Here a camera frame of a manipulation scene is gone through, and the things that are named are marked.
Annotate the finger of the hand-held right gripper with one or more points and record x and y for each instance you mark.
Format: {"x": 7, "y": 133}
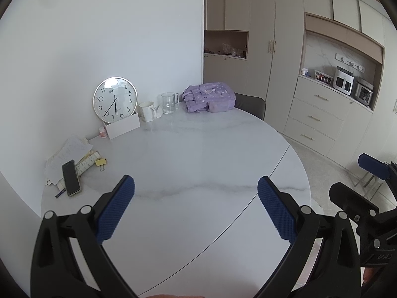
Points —
{"x": 372, "y": 164}
{"x": 347, "y": 195}

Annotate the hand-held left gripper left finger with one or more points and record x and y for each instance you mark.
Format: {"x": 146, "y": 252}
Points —
{"x": 114, "y": 211}

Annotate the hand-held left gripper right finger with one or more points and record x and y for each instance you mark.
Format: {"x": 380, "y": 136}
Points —
{"x": 276, "y": 211}

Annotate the yellow binder clip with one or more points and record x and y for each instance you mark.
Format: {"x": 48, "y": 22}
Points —
{"x": 100, "y": 162}

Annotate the black smartphone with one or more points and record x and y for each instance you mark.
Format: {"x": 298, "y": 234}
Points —
{"x": 71, "y": 178}

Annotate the pale yellow ruler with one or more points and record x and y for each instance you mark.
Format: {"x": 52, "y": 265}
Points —
{"x": 88, "y": 163}

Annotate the blue pen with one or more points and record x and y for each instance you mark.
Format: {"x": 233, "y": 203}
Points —
{"x": 60, "y": 193}

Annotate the beige drawer cabinet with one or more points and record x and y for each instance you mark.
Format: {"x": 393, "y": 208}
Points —
{"x": 322, "y": 115}

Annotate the silver countertop oven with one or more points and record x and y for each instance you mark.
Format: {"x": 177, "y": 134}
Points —
{"x": 364, "y": 91}

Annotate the stack of white papers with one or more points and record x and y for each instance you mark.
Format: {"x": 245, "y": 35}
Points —
{"x": 66, "y": 152}

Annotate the small pink bottle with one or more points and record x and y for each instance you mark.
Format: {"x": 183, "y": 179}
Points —
{"x": 103, "y": 133}

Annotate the white card box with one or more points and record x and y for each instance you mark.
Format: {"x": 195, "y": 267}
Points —
{"x": 124, "y": 127}

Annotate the white countertop oven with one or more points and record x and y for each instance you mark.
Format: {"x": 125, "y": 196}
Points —
{"x": 343, "y": 80}

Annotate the white ceramic mug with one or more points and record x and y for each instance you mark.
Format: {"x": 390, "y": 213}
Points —
{"x": 146, "y": 111}

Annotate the grey chair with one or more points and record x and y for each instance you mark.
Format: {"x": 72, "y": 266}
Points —
{"x": 251, "y": 104}

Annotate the small purple white container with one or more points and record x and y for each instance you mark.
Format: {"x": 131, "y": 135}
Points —
{"x": 305, "y": 72}

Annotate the clear glass mug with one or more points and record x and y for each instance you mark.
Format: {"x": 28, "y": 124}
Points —
{"x": 169, "y": 104}

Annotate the beige tall cabinet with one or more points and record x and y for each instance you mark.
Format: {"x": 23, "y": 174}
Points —
{"x": 260, "y": 83}

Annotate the purple backpack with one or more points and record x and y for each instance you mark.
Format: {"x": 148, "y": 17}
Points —
{"x": 207, "y": 97}

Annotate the pile of small household items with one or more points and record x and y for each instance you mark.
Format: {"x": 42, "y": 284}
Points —
{"x": 229, "y": 49}

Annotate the metal frame stool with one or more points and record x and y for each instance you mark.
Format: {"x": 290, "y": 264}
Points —
{"x": 369, "y": 181}

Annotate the white wall socket strip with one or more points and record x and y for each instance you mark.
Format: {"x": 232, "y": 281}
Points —
{"x": 350, "y": 62}

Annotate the round white wall clock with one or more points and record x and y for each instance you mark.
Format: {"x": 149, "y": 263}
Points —
{"x": 114, "y": 99}

